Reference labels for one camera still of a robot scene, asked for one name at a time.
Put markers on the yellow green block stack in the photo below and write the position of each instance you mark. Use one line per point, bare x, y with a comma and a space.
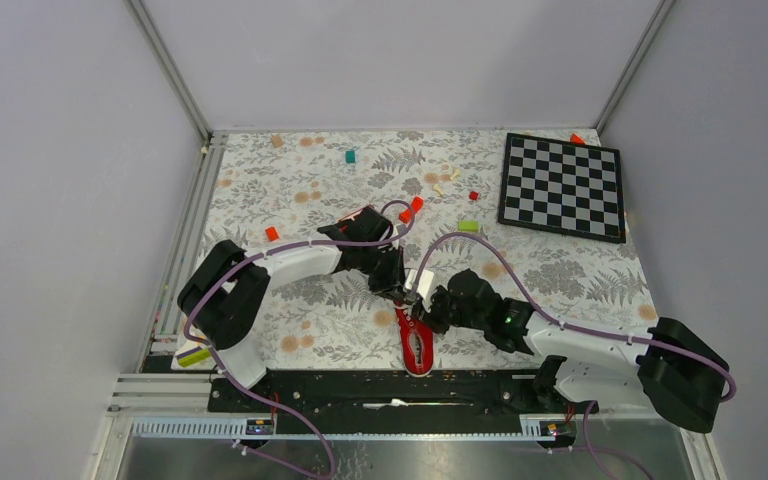
192, 356

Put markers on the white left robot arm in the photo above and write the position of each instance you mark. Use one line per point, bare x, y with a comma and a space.
222, 298

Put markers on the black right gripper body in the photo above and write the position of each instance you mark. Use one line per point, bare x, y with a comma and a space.
441, 312

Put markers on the green rectangular block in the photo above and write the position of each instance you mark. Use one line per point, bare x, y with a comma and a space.
468, 226

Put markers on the black grey chessboard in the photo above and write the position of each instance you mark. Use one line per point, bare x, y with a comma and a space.
562, 187

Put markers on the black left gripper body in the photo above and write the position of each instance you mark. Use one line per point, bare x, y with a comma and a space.
382, 267

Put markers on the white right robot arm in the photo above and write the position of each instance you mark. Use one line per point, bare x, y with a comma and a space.
666, 368

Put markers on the orange red curved block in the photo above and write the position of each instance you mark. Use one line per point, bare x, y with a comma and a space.
408, 214

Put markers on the red canvas sneaker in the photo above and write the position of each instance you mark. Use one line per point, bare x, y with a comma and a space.
416, 342

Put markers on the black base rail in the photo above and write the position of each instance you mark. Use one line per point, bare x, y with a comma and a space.
446, 403

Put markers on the small orange cube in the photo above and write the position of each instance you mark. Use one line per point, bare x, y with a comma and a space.
272, 234

